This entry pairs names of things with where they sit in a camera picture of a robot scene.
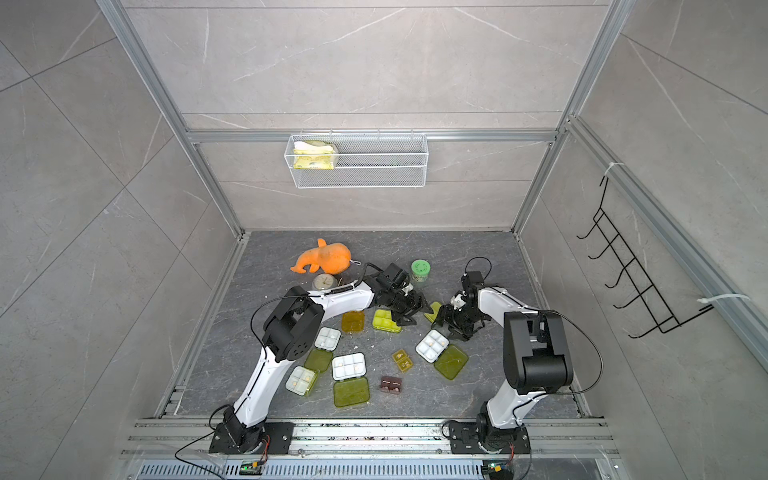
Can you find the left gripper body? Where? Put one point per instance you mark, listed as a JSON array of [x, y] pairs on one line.
[[404, 306]]

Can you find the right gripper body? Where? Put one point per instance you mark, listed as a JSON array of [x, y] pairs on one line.
[[460, 321]]

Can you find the small green pillbox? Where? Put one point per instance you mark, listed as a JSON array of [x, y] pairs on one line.
[[433, 311]]

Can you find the green lid six-cell pillbox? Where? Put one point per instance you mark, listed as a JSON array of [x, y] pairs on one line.
[[383, 321]]

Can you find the amber lid small pillbox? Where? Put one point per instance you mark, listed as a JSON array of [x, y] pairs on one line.
[[353, 322]]

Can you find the small yellow clear pillbox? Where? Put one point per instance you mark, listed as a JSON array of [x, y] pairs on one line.
[[402, 360]]

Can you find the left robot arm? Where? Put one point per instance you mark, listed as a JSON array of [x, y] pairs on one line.
[[290, 331]]

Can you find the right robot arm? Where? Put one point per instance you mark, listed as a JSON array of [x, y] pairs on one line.
[[535, 356]]

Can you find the green lidded jar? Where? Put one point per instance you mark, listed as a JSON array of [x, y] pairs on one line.
[[420, 270]]

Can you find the dark red small pillbox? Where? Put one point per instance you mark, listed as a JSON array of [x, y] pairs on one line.
[[391, 384]]

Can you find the orange whale toy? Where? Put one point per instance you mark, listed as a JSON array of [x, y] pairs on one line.
[[332, 259]]

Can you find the left green four-cell pillbox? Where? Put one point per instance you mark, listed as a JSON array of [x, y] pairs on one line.
[[320, 357]]

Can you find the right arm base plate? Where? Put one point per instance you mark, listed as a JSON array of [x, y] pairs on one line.
[[472, 438]]

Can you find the white wire wall basket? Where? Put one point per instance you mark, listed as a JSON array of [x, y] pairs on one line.
[[365, 160]]

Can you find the black wall hook rack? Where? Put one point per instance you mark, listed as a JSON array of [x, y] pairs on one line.
[[632, 272]]

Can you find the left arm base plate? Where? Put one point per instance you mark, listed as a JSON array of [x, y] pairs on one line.
[[276, 437]]

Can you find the metal base rail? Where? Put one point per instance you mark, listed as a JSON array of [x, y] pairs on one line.
[[177, 448]]

